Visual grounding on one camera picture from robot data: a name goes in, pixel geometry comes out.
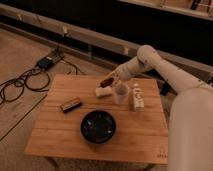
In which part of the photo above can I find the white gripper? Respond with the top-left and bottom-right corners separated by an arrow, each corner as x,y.
107,69 -> 128,81

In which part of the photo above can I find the red pepper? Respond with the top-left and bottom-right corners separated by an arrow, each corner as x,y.
100,77 -> 114,88

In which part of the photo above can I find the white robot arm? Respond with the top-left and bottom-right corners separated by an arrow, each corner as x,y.
109,45 -> 213,171

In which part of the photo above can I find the white ceramic cup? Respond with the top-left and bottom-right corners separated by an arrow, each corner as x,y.
114,83 -> 129,105

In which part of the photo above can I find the white milk carton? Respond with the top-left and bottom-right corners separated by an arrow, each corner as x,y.
131,83 -> 144,111

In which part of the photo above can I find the brown chocolate bar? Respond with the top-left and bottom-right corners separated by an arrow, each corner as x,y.
60,98 -> 82,113

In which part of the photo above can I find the black bowl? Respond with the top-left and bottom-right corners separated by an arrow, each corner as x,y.
80,110 -> 116,144

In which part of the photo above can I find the wooden table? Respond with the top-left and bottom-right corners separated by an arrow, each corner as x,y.
25,74 -> 168,164

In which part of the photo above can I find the black power strip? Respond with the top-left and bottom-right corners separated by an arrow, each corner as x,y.
36,50 -> 64,71

